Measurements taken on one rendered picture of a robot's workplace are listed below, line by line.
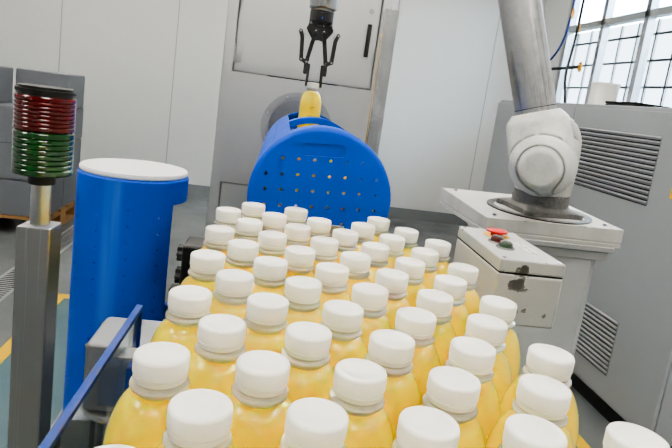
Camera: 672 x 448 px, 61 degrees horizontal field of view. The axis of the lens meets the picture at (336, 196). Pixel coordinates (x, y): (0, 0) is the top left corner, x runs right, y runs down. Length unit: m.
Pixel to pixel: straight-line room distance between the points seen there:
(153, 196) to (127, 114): 4.99
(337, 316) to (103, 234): 1.07
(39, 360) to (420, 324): 0.46
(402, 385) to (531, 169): 0.98
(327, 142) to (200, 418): 0.80
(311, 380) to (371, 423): 0.07
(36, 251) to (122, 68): 5.77
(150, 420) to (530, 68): 1.24
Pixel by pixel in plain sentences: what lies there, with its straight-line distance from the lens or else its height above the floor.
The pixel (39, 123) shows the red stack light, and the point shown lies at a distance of 0.70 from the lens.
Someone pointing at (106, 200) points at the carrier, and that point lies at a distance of 1.51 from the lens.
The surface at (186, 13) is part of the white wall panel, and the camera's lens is 6.39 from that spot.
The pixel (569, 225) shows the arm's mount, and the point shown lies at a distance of 1.62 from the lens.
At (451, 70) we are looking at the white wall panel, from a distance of 6.63.
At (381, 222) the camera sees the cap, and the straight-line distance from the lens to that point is 0.96.
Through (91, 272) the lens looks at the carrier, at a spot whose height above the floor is 0.77.
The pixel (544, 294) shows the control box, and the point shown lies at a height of 1.05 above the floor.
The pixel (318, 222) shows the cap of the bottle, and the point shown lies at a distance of 0.88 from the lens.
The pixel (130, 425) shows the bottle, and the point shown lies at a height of 1.06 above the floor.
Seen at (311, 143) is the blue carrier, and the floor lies 1.20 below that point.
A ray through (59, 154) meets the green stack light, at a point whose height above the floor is 1.19.
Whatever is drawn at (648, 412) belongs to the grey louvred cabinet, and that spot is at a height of 0.20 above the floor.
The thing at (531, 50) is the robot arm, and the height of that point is 1.47.
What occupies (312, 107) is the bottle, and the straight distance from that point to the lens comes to 1.82.
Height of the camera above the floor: 1.29
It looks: 10 degrees down
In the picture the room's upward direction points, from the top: 8 degrees clockwise
